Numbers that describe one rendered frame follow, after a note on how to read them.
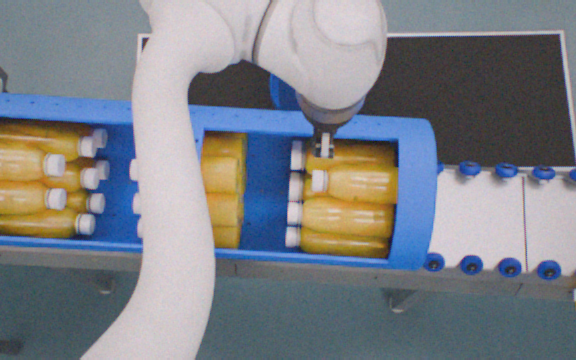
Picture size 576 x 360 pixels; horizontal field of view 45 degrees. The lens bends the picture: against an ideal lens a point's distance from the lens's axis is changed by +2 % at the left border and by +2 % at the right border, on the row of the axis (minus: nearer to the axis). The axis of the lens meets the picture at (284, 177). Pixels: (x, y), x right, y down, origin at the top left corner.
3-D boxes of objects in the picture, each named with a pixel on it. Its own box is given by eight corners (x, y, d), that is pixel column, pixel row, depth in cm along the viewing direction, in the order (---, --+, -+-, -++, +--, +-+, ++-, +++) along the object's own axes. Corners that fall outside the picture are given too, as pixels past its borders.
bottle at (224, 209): (239, 185, 125) (143, 179, 126) (236, 220, 123) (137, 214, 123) (241, 198, 132) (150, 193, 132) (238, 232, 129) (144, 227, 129)
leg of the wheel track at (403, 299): (405, 313, 230) (449, 287, 170) (388, 311, 230) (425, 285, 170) (406, 295, 232) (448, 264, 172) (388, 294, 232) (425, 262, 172)
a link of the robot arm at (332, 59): (392, 55, 83) (294, 11, 84) (416, -16, 68) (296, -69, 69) (353, 131, 80) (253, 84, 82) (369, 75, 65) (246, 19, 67)
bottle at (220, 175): (241, 160, 128) (147, 154, 129) (237, 154, 121) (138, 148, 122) (238, 196, 127) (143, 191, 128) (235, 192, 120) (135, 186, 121)
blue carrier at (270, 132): (407, 279, 139) (438, 258, 112) (-25, 253, 141) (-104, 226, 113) (409, 146, 147) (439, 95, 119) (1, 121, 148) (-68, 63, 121)
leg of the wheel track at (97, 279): (114, 294, 232) (54, 262, 172) (97, 293, 232) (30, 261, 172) (117, 277, 234) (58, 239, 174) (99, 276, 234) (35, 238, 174)
